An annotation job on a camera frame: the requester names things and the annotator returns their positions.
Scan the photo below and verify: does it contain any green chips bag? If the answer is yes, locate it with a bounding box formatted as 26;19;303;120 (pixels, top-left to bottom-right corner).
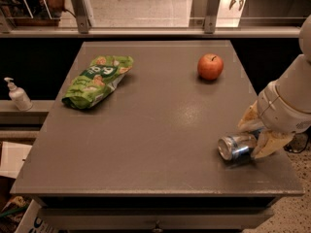
62;55;134;110

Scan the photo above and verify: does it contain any grey table with drawer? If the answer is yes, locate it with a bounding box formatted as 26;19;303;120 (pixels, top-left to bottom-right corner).
12;41;303;232

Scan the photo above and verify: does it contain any right metal railing bracket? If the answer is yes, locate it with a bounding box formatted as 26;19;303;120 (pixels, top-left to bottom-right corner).
204;0;220;34

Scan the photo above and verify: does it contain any white pump dispenser bottle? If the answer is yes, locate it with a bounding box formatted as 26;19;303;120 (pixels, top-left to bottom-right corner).
4;77;32;111

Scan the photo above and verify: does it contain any metal railing bracket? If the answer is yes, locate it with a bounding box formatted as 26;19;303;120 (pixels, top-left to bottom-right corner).
204;0;220;34
71;0;90;34

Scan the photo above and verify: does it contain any black cable on floor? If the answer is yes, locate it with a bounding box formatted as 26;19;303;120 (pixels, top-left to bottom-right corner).
284;132;311;154

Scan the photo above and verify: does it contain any left metal railing bracket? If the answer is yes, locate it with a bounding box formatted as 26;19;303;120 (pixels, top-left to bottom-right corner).
71;0;90;34

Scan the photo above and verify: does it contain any blue silver redbull can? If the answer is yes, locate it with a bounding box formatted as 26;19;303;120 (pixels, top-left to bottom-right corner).
218;133;258;161

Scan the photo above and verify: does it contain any white paper sheet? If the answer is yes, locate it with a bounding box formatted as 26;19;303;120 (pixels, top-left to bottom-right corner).
0;142;31;179

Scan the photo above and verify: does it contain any red apple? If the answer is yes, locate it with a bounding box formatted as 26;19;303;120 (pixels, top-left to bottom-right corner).
197;53;224;81

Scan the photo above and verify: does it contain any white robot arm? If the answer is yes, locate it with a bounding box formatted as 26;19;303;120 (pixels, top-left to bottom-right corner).
238;16;311;159

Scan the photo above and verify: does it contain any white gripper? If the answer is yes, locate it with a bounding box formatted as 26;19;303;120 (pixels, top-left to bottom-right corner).
237;81;311;159

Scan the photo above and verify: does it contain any white cardboard box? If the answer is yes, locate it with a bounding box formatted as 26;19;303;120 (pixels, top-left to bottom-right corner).
0;196;59;233

